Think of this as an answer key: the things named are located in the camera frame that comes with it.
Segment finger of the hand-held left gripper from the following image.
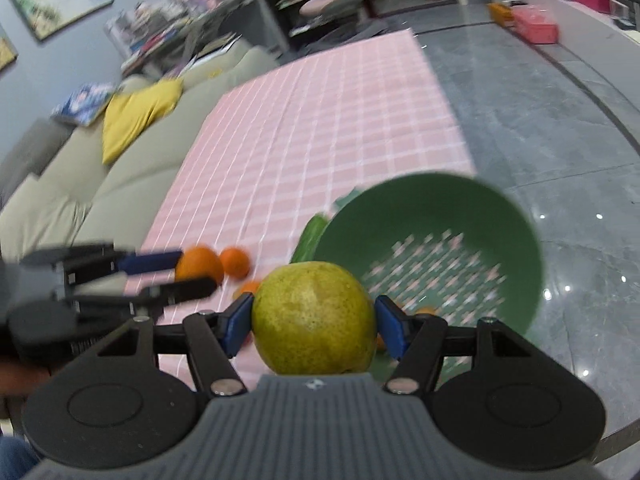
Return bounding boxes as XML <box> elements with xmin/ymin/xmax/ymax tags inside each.
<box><xmin>20</xmin><ymin>243</ymin><xmax>183</xmax><ymax>281</ymax></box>
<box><xmin>65</xmin><ymin>276</ymin><xmax>218</xmax><ymax>322</ymax></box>

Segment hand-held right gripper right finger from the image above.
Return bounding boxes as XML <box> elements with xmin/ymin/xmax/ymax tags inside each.
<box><xmin>375</xmin><ymin>295</ymin><xmax>533</xmax><ymax>396</ymax></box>

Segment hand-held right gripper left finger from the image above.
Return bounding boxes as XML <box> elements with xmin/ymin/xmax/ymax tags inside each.
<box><xmin>100</xmin><ymin>292</ymin><xmax>256</xmax><ymax>397</ymax></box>

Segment large yellow-green citrus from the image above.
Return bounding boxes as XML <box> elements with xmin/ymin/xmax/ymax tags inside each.
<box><xmin>251</xmin><ymin>261</ymin><xmax>378</xmax><ymax>376</ymax></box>

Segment green cucumber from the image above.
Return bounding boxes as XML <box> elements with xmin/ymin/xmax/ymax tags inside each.
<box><xmin>290</xmin><ymin>214</ymin><xmax>331</xmax><ymax>265</ymax></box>

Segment green colander bowl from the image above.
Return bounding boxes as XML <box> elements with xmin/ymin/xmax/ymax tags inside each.
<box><xmin>312</xmin><ymin>172</ymin><xmax>545</xmax><ymax>391</ymax></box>

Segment beige sofa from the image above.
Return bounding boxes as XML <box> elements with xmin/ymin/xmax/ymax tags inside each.
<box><xmin>0</xmin><ymin>45</ymin><xmax>281</xmax><ymax>266</ymax></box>

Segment yellow cushion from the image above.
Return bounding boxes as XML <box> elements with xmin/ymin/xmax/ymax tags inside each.
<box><xmin>101</xmin><ymin>79</ymin><xmax>185</xmax><ymax>165</ymax></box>

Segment person's blue jeans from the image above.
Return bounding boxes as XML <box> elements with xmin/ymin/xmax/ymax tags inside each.
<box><xmin>0</xmin><ymin>435</ymin><xmax>41</xmax><ymax>480</ymax></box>

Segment grey cushion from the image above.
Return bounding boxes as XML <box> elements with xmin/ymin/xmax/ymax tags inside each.
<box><xmin>0</xmin><ymin>117</ymin><xmax>76</xmax><ymax>206</ymax></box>

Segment blue magazine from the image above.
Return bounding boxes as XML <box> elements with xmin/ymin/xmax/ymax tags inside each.
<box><xmin>50</xmin><ymin>82</ymin><xmax>118</xmax><ymax>128</ymax></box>

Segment pink checked tablecloth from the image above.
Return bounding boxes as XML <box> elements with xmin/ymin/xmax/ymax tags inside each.
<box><xmin>122</xmin><ymin>29</ymin><xmax>478</xmax><ymax>393</ymax></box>

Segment cluttered desk with books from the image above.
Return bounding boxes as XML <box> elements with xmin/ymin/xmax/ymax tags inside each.
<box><xmin>102</xmin><ymin>0</ymin><xmax>256</xmax><ymax>78</ymax></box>

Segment framed painting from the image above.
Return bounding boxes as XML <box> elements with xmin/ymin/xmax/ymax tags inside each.
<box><xmin>0</xmin><ymin>25</ymin><xmax>20</xmax><ymax>78</ymax></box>

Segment orange plastic box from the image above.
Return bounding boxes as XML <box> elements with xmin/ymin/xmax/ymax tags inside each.
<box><xmin>487</xmin><ymin>2</ymin><xmax>516</xmax><ymax>28</ymax></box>

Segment pink plastic basket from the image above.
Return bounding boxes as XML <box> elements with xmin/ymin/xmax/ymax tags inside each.
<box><xmin>512</xmin><ymin>4</ymin><xmax>560</xmax><ymax>45</ymax></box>

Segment white curved stone ledge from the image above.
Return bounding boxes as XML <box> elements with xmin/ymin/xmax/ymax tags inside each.
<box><xmin>487</xmin><ymin>0</ymin><xmax>640</xmax><ymax>151</ymax></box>

